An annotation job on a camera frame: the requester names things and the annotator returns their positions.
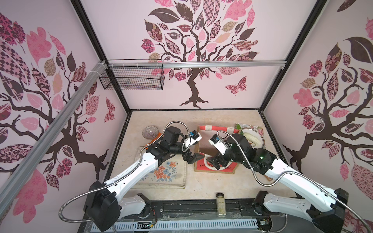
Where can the white slotted cable duct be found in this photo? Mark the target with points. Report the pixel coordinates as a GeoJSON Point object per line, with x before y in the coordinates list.
{"type": "Point", "coordinates": [183, 225]}

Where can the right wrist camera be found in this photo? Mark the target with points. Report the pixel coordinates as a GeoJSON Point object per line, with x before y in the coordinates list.
{"type": "Point", "coordinates": [218, 144]}

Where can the black vertical frame post left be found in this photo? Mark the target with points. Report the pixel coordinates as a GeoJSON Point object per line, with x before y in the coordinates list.
{"type": "Point", "coordinates": [82, 15]}

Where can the red Christmas jute bag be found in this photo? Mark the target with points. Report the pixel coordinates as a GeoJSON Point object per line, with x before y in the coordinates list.
{"type": "Point", "coordinates": [207, 150]}

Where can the black wire basket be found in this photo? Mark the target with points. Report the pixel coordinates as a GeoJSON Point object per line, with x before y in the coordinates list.
{"type": "Point", "coordinates": [133, 74]}

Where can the white radish with leaves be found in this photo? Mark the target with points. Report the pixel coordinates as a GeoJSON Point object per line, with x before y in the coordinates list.
{"type": "Point", "coordinates": [254, 134]}

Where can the canvas tote bag orange handles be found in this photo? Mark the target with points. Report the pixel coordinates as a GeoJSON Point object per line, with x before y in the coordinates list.
{"type": "Point", "coordinates": [171, 174]}

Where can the white plate with pattern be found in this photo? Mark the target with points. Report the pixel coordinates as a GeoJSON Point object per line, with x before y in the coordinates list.
{"type": "Point", "coordinates": [254, 138]}

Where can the black vertical frame post right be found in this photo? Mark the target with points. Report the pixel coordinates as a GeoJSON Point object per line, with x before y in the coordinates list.
{"type": "Point", "coordinates": [299, 42]}

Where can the aluminium rail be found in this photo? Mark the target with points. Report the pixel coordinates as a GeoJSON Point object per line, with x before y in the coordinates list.
{"type": "Point", "coordinates": [27, 166]}
{"type": "Point", "coordinates": [206, 64]}

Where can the black vertical frame post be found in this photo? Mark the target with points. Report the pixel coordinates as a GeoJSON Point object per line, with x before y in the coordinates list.
{"type": "Point", "coordinates": [299, 42]}
{"type": "Point", "coordinates": [82, 15]}

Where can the floral placemat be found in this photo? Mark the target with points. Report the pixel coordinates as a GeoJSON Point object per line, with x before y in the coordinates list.
{"type": "Point", "coordinates": [259, 129]}

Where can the aluminium rail left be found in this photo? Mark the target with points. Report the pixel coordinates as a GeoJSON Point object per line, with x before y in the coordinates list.
{"type": "Point", "coordinates": [27, 166]}

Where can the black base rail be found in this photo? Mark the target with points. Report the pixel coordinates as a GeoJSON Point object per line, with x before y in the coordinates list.
{"type": "Point", "coordinates": [184, 208]}

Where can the spice jar pale contents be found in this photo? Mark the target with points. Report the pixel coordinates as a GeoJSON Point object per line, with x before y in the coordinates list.
{"type": "Point", "coordinates": [221, 206]}

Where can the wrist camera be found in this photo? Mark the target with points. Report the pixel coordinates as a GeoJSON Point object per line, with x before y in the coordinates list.
{"type": "Point", "coordinates": [193, 138]}
{"type": "Point", "coordinates": [218, 144]}

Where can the aluminium rail back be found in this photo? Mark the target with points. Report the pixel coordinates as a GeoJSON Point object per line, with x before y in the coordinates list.
{"type": "Point", "coordinates": [206, 64]}

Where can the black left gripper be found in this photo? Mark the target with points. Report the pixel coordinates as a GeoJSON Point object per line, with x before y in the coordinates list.
{"type": "Point", "coordinates": [193, 158]}

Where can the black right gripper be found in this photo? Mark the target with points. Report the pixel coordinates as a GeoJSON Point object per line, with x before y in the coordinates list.
{"type": "Point", "coordinates": [220, 158]}

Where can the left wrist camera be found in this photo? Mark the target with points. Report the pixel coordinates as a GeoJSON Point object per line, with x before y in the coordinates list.
{"type": "Point", "coordinates": [193, 138]}

